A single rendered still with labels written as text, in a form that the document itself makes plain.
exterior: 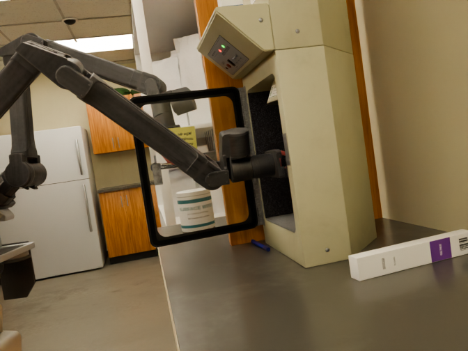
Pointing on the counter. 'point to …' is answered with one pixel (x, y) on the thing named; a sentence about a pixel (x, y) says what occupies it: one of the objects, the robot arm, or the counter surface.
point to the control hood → (240, 33)
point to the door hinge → (252, 154)
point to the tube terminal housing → (317, 131)
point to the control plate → (227, 55)
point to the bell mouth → (273, 95)
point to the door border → (148, 175)
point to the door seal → (146, 174)
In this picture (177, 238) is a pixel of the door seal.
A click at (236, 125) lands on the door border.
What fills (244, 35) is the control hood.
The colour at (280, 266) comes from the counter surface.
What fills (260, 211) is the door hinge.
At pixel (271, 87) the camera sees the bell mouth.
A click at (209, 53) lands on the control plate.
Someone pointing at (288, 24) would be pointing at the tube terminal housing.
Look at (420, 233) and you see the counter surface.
